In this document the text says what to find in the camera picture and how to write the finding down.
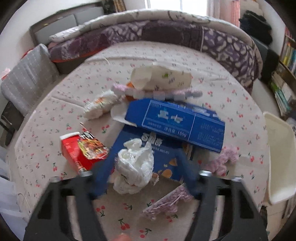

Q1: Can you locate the dark blue long carton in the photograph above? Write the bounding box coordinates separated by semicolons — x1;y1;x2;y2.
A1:
125;98;225;153

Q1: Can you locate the white plastic trash bin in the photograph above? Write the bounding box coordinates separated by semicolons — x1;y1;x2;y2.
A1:
263;111;295;205

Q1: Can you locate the cream printed paper bag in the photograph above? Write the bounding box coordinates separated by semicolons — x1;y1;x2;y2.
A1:
130;65;192;91

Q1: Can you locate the red snack box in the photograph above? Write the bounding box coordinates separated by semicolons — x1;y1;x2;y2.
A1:
60;128;109;173

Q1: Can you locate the patterned curtain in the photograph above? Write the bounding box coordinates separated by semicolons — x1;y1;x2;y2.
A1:
207;0;240;27

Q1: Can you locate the grey checked cushion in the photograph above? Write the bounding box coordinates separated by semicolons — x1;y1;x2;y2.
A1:
1;44;59;116

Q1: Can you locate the window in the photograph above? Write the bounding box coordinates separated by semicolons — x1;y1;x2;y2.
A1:
145;0;208;14

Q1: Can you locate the wooden bookshelf with books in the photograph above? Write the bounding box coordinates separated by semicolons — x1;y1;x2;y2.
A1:
270;28;295;120

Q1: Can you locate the white tissue wrapper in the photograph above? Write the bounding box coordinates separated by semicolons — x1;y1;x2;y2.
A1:
83;90;121;120

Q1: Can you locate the blue biscuit box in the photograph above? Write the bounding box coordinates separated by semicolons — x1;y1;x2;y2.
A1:
110;125;193;182

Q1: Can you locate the orange peel piece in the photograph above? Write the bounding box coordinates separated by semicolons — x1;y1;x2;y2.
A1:
126;82;134;89

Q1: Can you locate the pile of dark clothes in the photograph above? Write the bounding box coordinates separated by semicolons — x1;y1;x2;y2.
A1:
239;10;273;45

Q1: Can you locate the white plastic bag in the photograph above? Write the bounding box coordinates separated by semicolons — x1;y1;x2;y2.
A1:
113;138;159;194

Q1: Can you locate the cherry print table cloth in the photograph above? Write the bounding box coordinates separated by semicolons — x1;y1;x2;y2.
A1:
14;41;271;241

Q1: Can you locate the black storage bench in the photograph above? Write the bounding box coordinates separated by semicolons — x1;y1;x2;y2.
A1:
251;36;280;85

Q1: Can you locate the pink foam strip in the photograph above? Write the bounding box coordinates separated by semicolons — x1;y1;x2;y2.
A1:
111;84;203;101

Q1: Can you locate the pink foam fragment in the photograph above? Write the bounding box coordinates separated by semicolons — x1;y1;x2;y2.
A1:
142;184;194;220

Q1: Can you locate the grey bed headboard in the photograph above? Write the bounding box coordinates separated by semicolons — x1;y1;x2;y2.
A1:
29;1;104;46

